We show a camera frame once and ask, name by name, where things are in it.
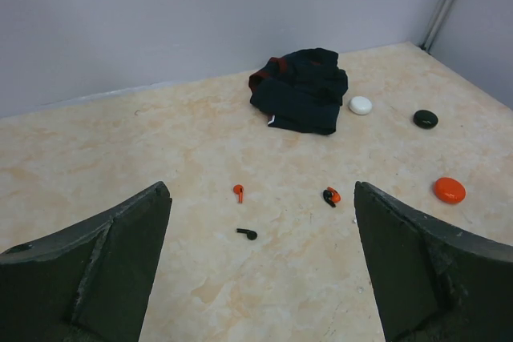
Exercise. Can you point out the orange earbud with black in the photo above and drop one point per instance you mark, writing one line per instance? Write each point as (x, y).
(331, 196)

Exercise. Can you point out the dark navy folded cloth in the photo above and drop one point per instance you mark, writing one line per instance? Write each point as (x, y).
(301, 91)

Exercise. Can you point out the aluminium corner post right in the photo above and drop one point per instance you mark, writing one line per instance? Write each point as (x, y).
(435, 24)

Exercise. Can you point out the black earbud charging case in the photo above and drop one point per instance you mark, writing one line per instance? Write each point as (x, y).
(425, 119)

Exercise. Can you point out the orange earbud charging case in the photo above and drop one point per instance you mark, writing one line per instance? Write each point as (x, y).
(449, 190)

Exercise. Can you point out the white earbud charging case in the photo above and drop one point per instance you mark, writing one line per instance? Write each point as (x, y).
(360, 105)

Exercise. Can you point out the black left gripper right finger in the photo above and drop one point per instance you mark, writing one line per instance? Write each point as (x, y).
(432, 281)

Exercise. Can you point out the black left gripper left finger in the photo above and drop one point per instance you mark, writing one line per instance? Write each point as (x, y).
(90, 281)

